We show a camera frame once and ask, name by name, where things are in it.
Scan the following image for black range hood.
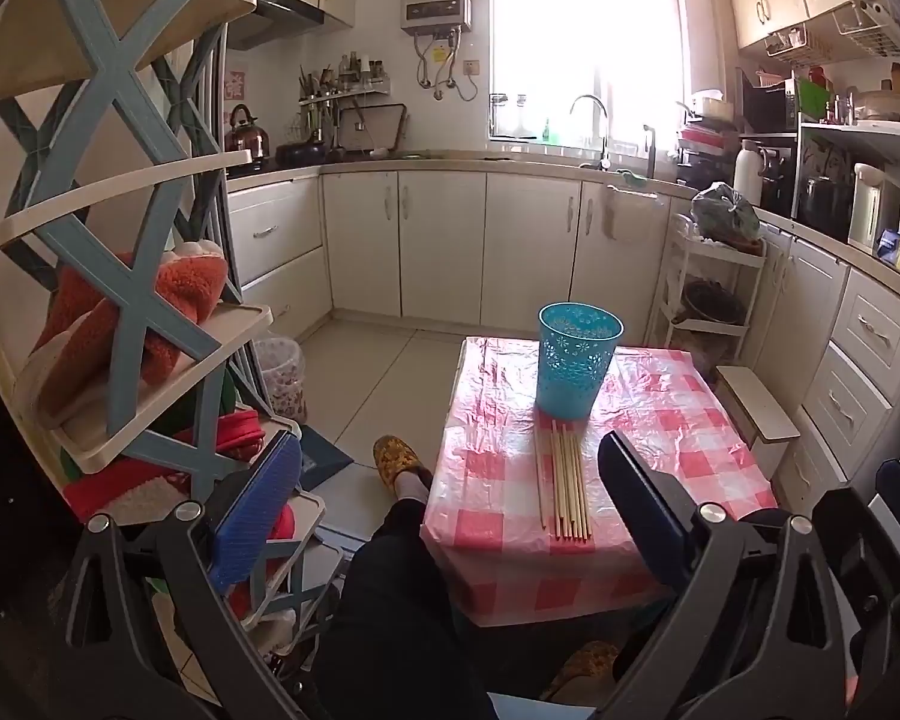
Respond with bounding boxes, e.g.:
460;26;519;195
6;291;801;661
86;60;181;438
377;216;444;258
225;0;325;52

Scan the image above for pink checked tablecloth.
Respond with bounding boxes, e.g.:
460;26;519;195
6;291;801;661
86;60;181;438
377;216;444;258
420;336;779;627

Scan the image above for wire-framed board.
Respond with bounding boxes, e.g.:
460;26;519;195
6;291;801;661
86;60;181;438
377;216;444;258
335;103;410;155

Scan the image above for green cutting board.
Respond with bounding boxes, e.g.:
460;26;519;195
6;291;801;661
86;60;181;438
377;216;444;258
795;79;830;121

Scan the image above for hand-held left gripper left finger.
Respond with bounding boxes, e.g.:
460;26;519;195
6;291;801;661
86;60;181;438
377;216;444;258
64;431;308;720

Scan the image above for steel kettle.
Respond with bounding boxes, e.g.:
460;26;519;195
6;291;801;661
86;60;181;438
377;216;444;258
223;106;271;158

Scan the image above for white hanging bag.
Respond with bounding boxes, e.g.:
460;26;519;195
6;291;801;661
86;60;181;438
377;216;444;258
606;181;665;241

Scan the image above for white storage trolley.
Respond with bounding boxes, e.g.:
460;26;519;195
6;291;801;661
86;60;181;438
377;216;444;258
649;214;767;372

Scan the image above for metal counter shelf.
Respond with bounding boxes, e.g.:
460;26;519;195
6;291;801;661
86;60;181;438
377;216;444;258
791;116;900;241

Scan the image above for blue perforated plastic basket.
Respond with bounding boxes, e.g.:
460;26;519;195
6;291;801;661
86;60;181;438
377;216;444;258
538;302;624;421

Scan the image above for bundle of wooden chopsticks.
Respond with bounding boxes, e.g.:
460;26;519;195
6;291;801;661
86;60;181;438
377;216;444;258
534;420;593;542

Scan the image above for black cooking pot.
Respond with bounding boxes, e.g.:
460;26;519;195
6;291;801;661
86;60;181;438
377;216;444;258
802;176;852;230

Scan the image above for person's leg in black trousers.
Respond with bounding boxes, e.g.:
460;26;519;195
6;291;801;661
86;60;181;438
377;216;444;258
311;499;496;720

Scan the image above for cream kitchen base cabinets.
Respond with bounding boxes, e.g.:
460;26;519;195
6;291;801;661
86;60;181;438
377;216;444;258
225;157;900;526

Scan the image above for floral trash bin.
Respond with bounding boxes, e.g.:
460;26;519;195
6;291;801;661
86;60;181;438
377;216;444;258
253;337;307;425

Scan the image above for chrome sink faucet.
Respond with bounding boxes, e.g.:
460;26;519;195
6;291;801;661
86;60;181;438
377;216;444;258
568;94;613;170

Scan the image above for blue long-handled dustpan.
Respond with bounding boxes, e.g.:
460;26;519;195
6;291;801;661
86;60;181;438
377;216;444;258
296;424;355;492

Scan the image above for white electric air pot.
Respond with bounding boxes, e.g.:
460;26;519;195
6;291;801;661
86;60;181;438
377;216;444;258
847;163;900;254

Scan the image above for dish rack with dishes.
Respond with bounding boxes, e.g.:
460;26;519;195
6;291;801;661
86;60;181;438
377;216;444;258
679;90;743;188

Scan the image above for blue and cream shoe rack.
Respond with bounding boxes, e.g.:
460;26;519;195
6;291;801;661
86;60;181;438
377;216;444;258
0;0;346;661

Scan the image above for white lidded bin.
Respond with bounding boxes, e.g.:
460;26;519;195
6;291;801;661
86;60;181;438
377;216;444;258
715;365;801;481

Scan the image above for white wire hanging basket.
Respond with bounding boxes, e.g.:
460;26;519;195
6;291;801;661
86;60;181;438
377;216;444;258
832;0;900;57

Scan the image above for wall utensil rack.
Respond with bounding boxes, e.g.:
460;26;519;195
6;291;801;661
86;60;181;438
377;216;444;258
298;52;391;107

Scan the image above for orange plush slippers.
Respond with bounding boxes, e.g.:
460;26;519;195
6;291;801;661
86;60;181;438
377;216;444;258
34;240;227;413

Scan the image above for kitchen window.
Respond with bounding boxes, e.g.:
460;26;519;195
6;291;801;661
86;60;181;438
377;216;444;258
491;0;691;158

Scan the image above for yellow floral slipper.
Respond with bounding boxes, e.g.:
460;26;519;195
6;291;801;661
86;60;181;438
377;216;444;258
373;435;432;500
540;641;622;702

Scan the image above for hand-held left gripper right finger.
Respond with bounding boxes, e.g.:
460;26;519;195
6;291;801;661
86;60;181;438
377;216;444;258
598;431;871;720

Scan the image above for white thermos bottle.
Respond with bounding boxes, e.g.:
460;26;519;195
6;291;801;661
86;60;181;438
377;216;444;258
733;139;764;205

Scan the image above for green plastic bag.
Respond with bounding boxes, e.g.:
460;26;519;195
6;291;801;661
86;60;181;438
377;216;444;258
691;181;762;245

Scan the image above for black frying pan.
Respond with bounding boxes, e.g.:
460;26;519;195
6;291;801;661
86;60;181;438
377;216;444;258
276;139;331;166

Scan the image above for black microwave oven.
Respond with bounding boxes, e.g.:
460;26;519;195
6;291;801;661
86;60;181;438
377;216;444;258
742;79;800;132

